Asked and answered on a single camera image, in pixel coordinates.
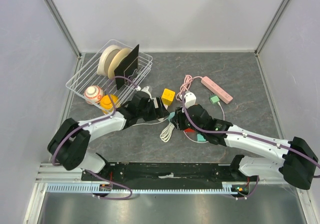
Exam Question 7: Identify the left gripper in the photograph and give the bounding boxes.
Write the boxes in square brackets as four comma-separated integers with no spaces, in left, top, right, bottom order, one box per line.
[137,96,169,122]

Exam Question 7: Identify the teal plug adapter right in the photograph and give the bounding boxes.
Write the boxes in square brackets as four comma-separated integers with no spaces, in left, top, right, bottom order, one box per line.
[196,134,207,143]

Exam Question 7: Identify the yellow cube plug adapter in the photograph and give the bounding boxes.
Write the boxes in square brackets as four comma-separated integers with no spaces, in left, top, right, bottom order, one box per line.
[161,88,176,106]

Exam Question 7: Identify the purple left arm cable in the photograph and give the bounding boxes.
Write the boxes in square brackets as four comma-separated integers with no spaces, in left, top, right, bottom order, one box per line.
[51,76,141,201]

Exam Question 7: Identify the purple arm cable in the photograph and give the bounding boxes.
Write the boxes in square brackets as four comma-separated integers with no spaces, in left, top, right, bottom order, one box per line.
[51,76,141,201]
[181,93,320,201]

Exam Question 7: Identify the pink coiled cord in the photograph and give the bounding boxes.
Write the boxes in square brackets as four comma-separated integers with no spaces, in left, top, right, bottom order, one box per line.
[175,74,205,102]

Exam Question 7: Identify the teal plug adapter front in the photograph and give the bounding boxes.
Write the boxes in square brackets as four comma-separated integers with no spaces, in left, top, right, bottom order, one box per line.
[167,112,176,123]

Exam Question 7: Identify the pink power strip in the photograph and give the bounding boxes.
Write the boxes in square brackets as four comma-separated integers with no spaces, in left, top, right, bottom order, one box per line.
[200,76,233,104]

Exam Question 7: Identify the white coiled power cord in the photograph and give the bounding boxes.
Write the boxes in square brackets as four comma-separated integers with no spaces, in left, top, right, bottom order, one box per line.
[129,102,226,143]

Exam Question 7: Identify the black square board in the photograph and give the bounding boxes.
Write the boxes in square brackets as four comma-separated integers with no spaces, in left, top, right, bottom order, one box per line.
[114,44,140,78]

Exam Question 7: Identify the white orange striped ball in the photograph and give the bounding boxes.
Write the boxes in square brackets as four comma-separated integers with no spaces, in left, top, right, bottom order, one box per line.
[84,85,105,105]

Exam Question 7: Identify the beige round plate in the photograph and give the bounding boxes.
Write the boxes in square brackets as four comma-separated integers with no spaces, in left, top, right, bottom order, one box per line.
[107,48,131,79]

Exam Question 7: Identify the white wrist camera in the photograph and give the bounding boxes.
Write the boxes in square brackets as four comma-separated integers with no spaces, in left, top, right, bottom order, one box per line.
[182,91,197,108]
[135,86,152,98]

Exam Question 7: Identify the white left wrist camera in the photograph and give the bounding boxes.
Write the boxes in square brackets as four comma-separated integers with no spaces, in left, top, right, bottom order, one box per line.
[135,86,152,98]

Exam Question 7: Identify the white wire dish rack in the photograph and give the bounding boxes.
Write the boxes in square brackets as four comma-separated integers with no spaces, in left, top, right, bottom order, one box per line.
[66,39,153,114]

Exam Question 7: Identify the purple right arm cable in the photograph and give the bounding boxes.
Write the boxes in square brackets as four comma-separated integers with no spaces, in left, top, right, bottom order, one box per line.
[181,93,320,201]

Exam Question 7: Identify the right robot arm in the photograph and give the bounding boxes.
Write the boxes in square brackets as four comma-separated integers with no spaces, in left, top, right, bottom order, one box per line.
[170,104,319,190]

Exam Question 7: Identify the red cube plug adapter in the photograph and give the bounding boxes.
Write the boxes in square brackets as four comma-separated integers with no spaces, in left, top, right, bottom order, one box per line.
[184,128,195,133]

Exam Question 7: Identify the teal plug adapter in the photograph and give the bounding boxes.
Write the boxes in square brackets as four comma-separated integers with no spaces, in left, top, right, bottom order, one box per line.
[196,134,207,143]
[167,112,176,123]

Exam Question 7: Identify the slotted cable duct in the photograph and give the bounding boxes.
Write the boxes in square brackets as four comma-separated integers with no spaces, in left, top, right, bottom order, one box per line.
[46,183,238,195]

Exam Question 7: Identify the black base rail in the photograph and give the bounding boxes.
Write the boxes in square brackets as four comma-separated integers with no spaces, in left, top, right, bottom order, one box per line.
[81,161,251,191]

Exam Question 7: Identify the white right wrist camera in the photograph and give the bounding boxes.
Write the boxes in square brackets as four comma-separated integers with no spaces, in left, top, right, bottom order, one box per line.
[182,91,197,108]

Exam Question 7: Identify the green plug adapter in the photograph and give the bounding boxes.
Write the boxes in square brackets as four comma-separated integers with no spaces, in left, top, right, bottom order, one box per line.
[209,95,220,105]

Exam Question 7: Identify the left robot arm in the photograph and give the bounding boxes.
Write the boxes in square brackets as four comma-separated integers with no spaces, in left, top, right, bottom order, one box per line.
[47,91,169,180]

